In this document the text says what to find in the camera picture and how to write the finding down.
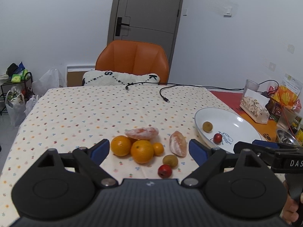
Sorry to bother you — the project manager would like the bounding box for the short peeled pomelo segment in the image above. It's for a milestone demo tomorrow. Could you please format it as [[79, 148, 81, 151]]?
[[169, 131, 187, 157]]

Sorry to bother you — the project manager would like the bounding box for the long peeled pomelo segment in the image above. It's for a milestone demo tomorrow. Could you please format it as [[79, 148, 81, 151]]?
[[125, 127, 159, 140]]

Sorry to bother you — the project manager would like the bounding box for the person's right hand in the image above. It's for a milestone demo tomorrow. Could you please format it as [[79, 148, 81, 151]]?
[[281, 195, 299, 224]]

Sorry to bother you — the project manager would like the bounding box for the orange red placemat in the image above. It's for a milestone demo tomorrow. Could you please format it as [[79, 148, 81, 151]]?
[[211, 91, 277, 142]]

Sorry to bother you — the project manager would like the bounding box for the steel bowl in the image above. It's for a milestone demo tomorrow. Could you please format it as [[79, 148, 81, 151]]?
[[276, 129, 300, 147]]

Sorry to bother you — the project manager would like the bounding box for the red fruit in plate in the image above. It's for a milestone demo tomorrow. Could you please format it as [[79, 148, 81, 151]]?
[[213, 133, 222, 145]]

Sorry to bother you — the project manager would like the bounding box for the small clear cup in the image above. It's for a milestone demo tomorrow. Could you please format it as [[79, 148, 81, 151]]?
[[277, 107, 296, 131]]

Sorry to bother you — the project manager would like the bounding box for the brown longan in plate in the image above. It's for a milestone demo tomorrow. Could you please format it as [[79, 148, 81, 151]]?
[[202, 121, 213, 133]]

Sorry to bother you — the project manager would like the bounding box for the yellow tin can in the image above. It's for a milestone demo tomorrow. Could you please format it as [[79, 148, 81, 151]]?
[[291, 116, 302, 135]]

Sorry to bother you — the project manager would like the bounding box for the large orange left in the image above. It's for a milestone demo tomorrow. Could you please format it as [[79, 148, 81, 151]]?
[[110, 135, 132, 157]]

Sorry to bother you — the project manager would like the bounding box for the large orange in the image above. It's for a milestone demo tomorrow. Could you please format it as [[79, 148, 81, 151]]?
[[130, 140, 154, 164], [110, 135, 132, 157]]

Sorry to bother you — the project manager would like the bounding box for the white oval plate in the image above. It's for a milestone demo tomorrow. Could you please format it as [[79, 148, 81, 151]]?
[[195, 108, 262, 153]]

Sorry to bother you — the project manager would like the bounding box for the nougat snack bag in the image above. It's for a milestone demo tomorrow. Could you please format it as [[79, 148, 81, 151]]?
[[240, 89, 270, 124]]

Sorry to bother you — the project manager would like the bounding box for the red fruit on table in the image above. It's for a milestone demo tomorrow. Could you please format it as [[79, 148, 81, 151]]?
[[158, 165, 172, 178]]

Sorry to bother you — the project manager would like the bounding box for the floral tablecloth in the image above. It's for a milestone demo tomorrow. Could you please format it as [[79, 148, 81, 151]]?
[[1, 85, 228, 226]]

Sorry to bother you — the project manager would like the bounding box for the orange snack packet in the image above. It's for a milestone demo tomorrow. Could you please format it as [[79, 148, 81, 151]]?
[[272, 86, 302, 111]]

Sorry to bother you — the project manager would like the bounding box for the small orange kumquat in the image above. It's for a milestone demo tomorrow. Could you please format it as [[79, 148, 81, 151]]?
[[152, 142, 164, 156]]

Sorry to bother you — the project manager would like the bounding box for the large orange front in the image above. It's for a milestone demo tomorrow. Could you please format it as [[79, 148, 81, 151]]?
[[130, 140, 154, 164]]

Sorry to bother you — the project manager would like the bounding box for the clear drinking glass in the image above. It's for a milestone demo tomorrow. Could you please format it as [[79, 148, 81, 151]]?
[[242, 79, 259, 97]]

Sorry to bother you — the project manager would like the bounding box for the white black cushion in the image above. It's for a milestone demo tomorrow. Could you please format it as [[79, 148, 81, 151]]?
[[82, 70, 160, 87]]

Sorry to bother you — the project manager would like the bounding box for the white plastic bag floor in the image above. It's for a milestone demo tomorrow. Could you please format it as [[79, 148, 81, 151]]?
[[5, 91, 40, 127]]

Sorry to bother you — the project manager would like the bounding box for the clear plastic bag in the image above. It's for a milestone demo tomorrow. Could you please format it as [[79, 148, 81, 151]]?
[[32, 68, 66, 96]]

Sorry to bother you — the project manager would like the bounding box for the black metal shelf rack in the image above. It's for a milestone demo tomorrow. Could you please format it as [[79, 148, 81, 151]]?
[[1, 72, 33, 116]]

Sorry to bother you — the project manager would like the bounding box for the orange leather chair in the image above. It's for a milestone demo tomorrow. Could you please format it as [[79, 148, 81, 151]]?
[[95, 40, 169, 83]]

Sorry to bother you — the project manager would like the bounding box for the grey door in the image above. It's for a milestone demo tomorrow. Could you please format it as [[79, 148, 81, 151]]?
[[107, 0, 183, 62]]

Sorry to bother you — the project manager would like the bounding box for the white wall socket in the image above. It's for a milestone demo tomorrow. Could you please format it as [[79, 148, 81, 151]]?
[[269, 62, 276, 72]]

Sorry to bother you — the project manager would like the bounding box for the cardboard box by wall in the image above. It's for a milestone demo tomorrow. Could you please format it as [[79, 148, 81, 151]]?
[[66, 65, 95, 87]]

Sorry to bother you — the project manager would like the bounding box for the black USB cable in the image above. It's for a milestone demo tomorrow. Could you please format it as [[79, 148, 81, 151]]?
[[159, 82, 244, 104]]

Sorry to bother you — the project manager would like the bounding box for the black door handle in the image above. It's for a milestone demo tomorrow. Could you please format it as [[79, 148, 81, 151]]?
[[115, 17, 130, 36]]

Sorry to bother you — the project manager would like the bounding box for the white light switch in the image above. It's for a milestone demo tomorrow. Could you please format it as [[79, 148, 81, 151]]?
[[223, 6, 233, 17]]

